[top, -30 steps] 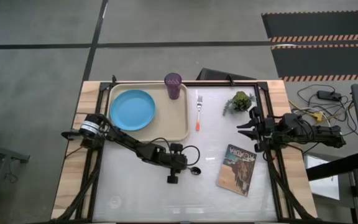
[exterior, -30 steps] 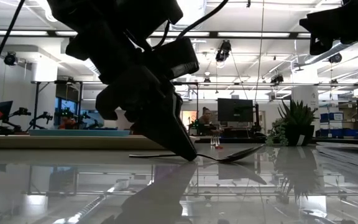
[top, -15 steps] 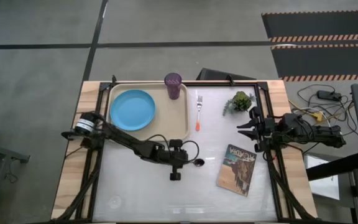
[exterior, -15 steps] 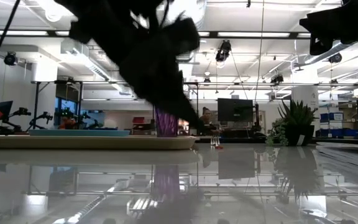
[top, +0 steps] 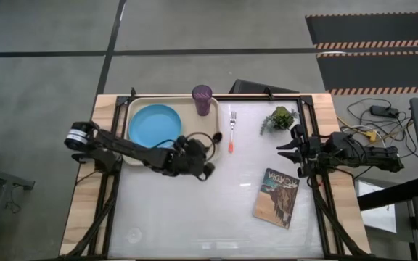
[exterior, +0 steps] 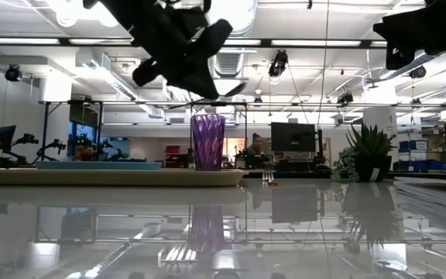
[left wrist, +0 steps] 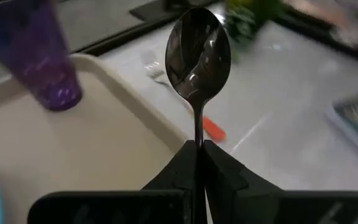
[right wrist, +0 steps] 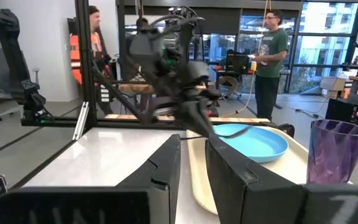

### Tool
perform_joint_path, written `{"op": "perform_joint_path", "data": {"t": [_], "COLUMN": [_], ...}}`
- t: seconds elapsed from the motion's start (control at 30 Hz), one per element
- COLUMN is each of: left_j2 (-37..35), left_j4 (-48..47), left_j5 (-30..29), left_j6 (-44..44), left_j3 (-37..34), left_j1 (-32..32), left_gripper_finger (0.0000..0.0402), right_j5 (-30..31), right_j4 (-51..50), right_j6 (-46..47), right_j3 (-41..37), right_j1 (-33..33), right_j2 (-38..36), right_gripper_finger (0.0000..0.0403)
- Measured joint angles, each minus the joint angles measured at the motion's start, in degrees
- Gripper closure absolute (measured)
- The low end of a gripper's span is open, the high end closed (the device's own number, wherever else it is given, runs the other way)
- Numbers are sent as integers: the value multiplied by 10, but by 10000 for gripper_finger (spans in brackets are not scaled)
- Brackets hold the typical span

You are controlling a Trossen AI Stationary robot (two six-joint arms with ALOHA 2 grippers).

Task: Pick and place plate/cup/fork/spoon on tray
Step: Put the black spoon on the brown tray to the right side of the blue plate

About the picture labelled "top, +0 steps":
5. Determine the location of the black stand bar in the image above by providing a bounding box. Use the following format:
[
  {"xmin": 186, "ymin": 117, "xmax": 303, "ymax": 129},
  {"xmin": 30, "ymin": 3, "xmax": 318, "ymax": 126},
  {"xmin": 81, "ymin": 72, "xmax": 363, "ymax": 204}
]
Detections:
[{"xmin": 356, "ymin": 177, "xmax": 418, "ymax": 211}]

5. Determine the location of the black power adapter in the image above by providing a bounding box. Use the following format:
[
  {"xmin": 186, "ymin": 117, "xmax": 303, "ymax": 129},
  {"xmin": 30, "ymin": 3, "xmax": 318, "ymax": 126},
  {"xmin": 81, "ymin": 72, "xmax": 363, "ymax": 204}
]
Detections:
[{"xmin": 369, "ymin": 104, "xmax": 400, "ymax": 118}]

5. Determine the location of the blue round plate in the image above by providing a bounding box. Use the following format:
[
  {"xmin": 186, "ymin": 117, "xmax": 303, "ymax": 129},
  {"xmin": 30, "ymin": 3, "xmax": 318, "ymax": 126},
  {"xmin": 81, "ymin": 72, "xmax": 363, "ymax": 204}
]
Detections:
[{"xmin": 127, "ymin": 104, "xmax": 183, "ymax": 149}]

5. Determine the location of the white paper sheet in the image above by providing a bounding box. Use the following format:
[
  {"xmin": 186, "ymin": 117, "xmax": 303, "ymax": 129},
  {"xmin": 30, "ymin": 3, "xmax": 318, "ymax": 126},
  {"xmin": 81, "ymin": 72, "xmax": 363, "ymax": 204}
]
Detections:
[{"xmin": 356, "ymin": 180, "xmax": 398, "ymax": 234}]

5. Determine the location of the wooden table board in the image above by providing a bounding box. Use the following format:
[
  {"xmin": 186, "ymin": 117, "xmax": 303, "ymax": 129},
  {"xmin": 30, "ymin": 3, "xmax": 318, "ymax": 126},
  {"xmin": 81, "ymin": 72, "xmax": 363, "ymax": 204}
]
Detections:
[{"xmin": 59, "ymin": 93, "xmax": 372, "ymax": 257}]

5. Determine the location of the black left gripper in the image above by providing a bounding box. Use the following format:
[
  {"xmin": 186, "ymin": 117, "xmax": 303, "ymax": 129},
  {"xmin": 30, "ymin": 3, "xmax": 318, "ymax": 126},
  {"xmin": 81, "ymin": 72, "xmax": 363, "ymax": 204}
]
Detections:
[{"xmin": 165, "ymin": 131, "xmax": 224, "ymax": 182}]

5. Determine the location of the small potted green plant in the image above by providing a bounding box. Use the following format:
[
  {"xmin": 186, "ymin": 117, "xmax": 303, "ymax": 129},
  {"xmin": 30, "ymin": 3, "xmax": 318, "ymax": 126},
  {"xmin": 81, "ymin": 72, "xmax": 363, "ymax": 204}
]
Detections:
[{"xmin": 259, "ymin": 105, "xmax": 300, "ymax": 136}]

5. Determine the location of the beige plastic tray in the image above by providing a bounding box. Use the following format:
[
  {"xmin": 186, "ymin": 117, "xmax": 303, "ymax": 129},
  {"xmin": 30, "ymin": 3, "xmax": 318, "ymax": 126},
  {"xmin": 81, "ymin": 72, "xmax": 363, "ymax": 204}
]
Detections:
[{"xmin": 123, "ymin": 96, "xmax": 221, "ymax": 167}]

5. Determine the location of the fork with orange handle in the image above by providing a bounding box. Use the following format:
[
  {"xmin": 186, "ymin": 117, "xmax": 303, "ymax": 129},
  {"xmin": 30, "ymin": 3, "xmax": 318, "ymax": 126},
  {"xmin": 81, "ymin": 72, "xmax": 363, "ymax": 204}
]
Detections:
[{"xmin": 228, "ymin": 111, "xmax": 237, "ymax": 154}]

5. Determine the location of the black angular cover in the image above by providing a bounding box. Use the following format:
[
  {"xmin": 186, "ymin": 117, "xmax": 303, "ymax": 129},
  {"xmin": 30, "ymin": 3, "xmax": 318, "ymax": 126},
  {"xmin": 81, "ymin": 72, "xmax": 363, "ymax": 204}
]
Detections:
[{"xmin": 229, "ymin": 78, "xmax": 300, "ymax": 94}]

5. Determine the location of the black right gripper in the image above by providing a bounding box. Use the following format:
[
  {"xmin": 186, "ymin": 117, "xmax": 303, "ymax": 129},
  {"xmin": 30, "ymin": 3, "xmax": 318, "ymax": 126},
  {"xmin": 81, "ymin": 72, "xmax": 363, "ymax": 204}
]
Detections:
[{"xmin": 276, "ymin": 124, "xmax": 328, "ymax": 178}]

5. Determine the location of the purple faceted cup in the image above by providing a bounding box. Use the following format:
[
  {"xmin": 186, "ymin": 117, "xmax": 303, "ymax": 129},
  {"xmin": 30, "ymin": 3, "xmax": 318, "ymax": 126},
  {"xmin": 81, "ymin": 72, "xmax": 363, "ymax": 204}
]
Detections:
[{"xmin": 191, "ymin": 84, "xmax": 213, "ymax": 117}]

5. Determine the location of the black hazard-striped floor mat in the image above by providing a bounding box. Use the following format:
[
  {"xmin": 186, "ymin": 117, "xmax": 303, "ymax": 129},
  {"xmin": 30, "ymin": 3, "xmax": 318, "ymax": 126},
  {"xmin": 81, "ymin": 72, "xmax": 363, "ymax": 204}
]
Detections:
[
  {"xmin": 305, "ymin": 11, "xmax": 418, "ymax": 51},
  {"xmin": 316, "ymin": 50, "xmax": 418, "ymax": 96}
]

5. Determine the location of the illustrated book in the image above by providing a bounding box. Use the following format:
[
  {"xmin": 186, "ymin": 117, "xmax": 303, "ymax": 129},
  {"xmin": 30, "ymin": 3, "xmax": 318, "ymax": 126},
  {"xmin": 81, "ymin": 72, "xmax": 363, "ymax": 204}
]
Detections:
[{"xmin": 252, "ymin": 167, "xmax": 300, "ymax": 230}]

